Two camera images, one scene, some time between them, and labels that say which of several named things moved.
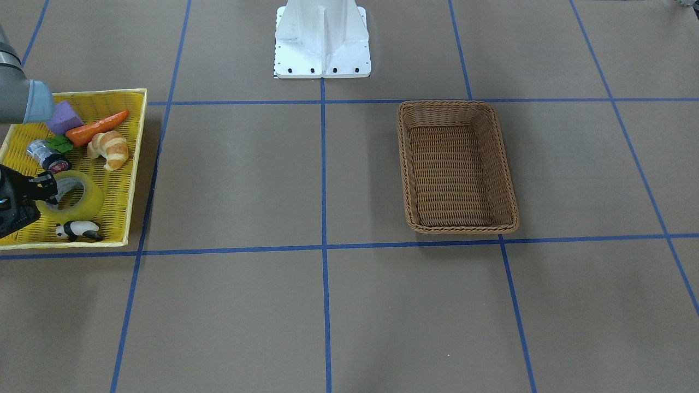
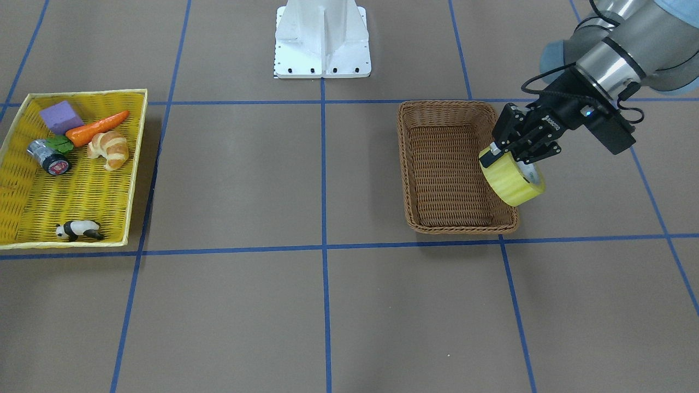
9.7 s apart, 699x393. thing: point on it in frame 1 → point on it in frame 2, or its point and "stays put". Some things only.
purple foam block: x=65 y=119 stays put
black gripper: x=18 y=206 → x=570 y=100
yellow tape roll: x=91 y=207 → x=504 y=179
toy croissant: x=111 y=145 stays put
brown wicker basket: x=456 y=177 stays put
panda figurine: x=72 y=229 stays put
